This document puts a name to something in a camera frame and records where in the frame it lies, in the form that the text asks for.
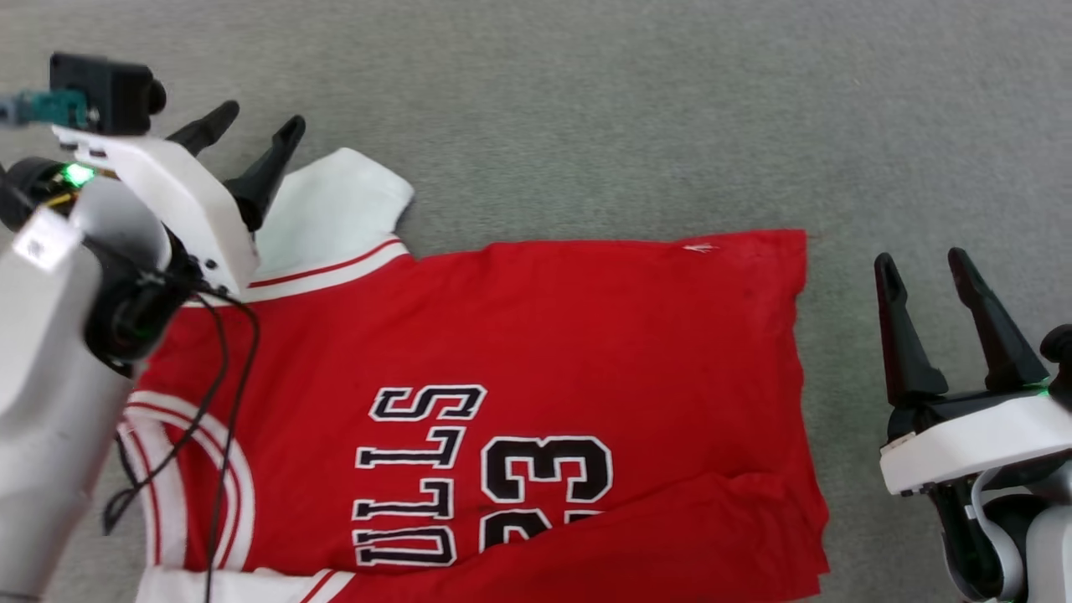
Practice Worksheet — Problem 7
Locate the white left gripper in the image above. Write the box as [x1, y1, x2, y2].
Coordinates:
[0, 100, 307, 296]

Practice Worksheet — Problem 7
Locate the red and white basketball jersey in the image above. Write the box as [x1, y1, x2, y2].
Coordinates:
[117, 147, 832, 603]

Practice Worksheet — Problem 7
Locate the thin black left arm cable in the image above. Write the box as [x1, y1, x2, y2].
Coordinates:
[102, 285, 262, 603]

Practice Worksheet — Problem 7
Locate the teal left camera connector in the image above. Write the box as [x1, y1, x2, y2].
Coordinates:
[0, 88, 91, 128]

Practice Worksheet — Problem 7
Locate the white cable tag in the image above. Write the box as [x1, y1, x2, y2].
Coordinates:
[13, 208, 72, 271]

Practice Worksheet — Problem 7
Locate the grey fabric sofa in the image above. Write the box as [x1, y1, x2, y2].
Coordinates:
[0, 0, 1072, 603]

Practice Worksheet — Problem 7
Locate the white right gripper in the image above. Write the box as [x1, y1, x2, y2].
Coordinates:
[874, 247, 1072, 497]

